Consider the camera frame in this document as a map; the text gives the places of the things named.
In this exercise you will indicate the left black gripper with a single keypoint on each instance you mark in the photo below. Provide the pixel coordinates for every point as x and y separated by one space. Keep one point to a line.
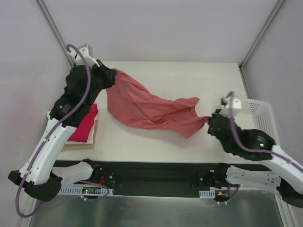
105 75

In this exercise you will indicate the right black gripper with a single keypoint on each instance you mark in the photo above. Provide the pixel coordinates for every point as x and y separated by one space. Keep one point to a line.
213 123

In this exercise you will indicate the salmon pink t shirt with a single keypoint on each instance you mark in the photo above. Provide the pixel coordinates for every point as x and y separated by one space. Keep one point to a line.
129 102

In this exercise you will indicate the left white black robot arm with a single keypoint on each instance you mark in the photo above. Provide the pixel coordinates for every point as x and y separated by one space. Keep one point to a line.
37 177

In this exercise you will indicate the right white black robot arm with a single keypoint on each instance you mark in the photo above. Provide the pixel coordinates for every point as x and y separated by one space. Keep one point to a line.
271 169

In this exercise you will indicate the white plastic basket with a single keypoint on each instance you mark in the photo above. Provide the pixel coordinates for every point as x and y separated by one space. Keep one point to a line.
255 114

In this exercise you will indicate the magenta folded t shirt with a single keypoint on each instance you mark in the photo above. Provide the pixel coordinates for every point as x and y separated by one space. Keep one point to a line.
82 133

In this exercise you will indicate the cream folded shirt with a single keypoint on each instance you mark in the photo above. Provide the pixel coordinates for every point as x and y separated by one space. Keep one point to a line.
48 115

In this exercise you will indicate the beige folded shirt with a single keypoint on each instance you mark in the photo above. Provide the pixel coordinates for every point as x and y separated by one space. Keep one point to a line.
81 145

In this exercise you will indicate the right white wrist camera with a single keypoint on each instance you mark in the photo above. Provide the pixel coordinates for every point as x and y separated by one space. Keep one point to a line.
230 105

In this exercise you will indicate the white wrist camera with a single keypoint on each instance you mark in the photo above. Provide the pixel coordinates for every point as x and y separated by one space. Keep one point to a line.
84 52
230 105

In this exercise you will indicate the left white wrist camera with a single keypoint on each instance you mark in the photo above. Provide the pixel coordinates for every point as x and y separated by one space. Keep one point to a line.
84 52

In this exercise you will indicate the right perforated cable duct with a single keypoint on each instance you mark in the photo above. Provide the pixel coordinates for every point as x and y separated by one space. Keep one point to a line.
210 194

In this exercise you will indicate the perforated cable duct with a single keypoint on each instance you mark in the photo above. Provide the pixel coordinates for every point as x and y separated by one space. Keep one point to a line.
210 194
81 190

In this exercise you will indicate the left aluminium frame post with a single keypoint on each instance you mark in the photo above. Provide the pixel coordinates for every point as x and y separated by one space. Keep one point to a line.
53 27

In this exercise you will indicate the aluminium frame post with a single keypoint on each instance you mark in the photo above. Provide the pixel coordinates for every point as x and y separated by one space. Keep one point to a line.
269 20
53 27

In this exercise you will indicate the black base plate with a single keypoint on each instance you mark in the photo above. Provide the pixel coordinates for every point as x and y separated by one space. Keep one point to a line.
180 180

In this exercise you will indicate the left perforated cable duct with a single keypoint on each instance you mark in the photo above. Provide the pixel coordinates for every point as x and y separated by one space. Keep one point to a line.
81 190

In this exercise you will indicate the right aluminium frame post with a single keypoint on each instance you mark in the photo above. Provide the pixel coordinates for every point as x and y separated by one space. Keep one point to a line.
269 20

